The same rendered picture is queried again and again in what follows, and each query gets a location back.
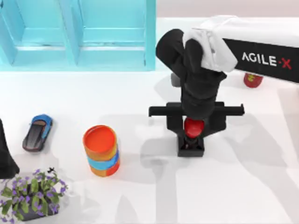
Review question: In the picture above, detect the orange and blue can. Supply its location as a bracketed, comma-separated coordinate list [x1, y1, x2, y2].
[82, 125, 121, 178]

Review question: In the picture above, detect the red round object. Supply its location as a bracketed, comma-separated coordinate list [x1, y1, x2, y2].
[243, 72, 265, 89]

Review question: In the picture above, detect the blue toy car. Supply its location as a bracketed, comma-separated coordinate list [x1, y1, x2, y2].
[22, 114, 54, 153]

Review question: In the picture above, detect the light blue rack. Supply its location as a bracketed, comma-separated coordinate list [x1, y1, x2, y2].
[0, 0, 157, 72]

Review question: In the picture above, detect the purple flower plant pot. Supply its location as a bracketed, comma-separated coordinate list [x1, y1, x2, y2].
[0, 166, 69, 223]

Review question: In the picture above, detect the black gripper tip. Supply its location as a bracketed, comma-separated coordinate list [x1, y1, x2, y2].
[0, 119, 20, 181]

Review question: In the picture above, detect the red and black stamp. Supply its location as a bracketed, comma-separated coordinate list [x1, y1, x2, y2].
[177, 118, 206, 158]

